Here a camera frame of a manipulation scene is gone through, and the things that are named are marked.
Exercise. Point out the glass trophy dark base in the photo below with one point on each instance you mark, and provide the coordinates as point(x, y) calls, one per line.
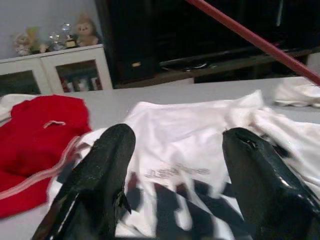
point(68, 37)

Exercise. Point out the red shirt white trim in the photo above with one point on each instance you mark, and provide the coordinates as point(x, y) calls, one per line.
point(37, 150)

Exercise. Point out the white glass door cabinet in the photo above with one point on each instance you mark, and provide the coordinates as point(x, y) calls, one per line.
point(48, 72)

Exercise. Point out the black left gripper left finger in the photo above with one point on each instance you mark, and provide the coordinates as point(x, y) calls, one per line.
point(95, 187)

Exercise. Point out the pale plush doll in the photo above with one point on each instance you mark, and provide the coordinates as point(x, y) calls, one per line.
point(36, 41)

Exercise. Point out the black speaker box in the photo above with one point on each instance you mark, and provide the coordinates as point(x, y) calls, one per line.
point(136, 70)

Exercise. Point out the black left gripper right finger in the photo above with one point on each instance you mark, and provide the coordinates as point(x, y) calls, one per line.
point(270, 200)

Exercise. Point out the plain white shirt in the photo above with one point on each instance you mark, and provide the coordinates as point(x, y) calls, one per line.
point(297, 95)

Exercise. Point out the beige plush toy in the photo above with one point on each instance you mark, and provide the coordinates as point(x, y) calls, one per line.
point(86, 32)

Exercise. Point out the red plastic clothes hanger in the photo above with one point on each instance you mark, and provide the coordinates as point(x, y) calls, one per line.
point(250, 36)

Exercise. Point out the white shirt with dark lettering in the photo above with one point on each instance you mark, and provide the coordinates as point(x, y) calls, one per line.
point(187, 130)

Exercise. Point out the dark TV cabinet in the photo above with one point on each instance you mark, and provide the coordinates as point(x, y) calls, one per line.
point(225, 70)

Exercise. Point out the small pale figurine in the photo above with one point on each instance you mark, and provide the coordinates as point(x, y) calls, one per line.
point(20, 46)

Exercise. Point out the clear glass globe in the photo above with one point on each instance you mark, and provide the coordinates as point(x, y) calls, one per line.
point(55, 42)

